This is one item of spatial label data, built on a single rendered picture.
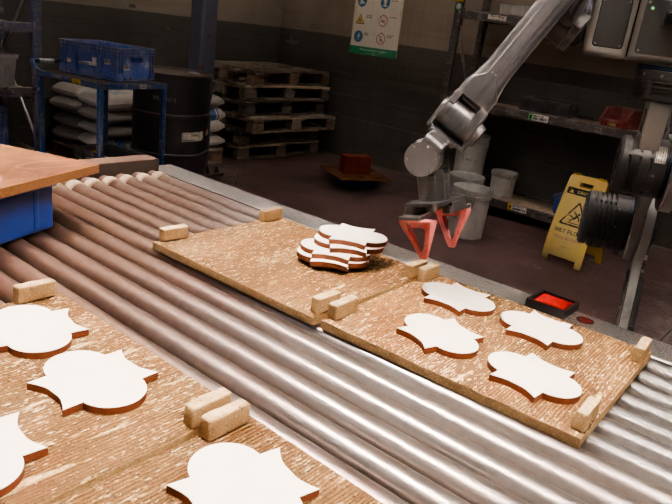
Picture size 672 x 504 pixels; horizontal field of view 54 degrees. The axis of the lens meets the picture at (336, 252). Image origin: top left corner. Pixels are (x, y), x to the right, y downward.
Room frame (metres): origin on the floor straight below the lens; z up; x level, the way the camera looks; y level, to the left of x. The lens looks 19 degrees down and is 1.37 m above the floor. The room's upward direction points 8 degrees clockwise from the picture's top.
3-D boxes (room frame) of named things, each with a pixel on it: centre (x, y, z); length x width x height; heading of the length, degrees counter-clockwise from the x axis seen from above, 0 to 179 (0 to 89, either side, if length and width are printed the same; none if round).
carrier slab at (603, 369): (0.95, -0.26, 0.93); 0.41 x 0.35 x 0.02; 54
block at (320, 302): (0.97, 0.01, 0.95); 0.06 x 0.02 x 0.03; 143
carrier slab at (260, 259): (1.20, 0.08, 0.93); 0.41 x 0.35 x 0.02; 53
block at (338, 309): (0.96, -0.02, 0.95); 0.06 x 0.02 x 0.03; 144
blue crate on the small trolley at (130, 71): (4.41, 1.64, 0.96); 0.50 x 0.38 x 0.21; 67
